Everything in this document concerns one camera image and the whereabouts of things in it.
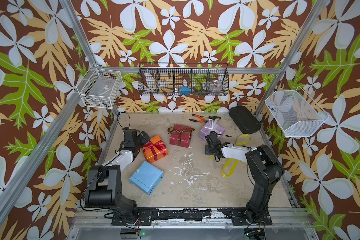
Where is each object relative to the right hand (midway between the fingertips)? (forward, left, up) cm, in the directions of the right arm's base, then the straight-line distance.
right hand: (209, 148), depth 101 cm
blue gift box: (-23, +38, +6) cm, 45 cm away
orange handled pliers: (+24, +3, +1) cm, 24 cm away
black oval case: (+20, -28, +6) cm, 35 cm away
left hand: (+3, +43, +11) cm, 45 cm away
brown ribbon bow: (+10, +26, +7) cm, 28 cm away
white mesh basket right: (+3, -46, +28) cm, 54 cm away
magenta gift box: (+3, +16, +8) cm, 18 cm away
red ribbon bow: (-4, +32, +9) cm, 34 cm away
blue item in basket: (+23, +17, +31) cm, 42 cm away
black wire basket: (+34, +17, +32) cm, 50 cm away
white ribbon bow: (+14, -2, +10) cm, 18 cm away
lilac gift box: (+11, -1, +9) cm, 14 cm away
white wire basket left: (+19, +66, +36) cm, 78 cm away
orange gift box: (-9, +39, +8) cm, 41 cm away
